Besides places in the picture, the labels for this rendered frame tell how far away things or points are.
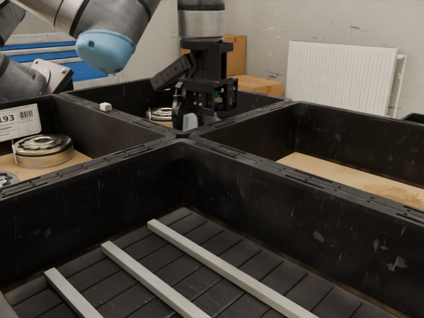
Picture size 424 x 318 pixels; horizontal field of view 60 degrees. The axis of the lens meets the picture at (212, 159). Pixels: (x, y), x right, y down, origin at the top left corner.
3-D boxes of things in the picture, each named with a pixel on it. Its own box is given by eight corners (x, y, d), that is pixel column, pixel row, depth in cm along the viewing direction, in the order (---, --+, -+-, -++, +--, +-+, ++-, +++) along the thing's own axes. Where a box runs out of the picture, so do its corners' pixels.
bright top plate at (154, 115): (137, 115, 89) (137, 112, 88) (167, 106, 96) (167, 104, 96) (166, 122, 83) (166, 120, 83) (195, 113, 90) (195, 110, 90)
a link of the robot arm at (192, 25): (167, 11, 57) (200, 10, 63) (168, 41, 59) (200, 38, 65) (204, 11, 53) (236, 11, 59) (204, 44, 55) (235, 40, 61)
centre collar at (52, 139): (23, 143, 69) (23, 140, 69) (47, 136, 72) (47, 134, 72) (38, 149, 66) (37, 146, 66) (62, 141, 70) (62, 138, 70)
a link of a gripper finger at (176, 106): (175, 138, 62) (180, 86, 60) (168, 136, 63) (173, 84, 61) (193, 136, 66) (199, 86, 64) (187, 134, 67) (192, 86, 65)
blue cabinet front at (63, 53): (14, 136, 236) (-6, 46, 215) (111, 114, 284) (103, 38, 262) (15, 137, 234) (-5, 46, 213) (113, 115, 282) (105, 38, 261)
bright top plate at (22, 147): (3, 147, 68) (2, 144, 68) (52, 133, 76) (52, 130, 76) (32, 159, 63) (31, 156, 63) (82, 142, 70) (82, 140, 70)
